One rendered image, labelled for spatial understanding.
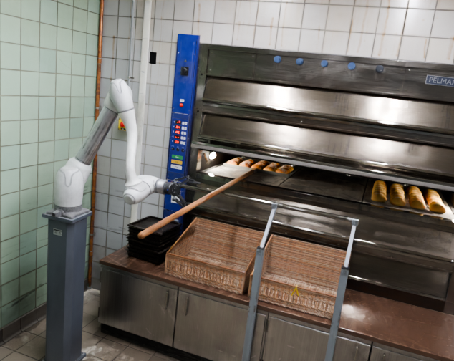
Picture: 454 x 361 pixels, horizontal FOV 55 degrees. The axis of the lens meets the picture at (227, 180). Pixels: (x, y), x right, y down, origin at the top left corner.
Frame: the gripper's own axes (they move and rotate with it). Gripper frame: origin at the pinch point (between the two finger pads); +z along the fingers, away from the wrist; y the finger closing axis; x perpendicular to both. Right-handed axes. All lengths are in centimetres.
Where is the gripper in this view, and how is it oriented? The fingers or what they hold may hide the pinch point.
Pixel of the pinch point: (196, 194)
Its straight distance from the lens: 259.9
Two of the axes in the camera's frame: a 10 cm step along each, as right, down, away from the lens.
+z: 9.4, 1.8, -3.0
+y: -1.2, 9.7, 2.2
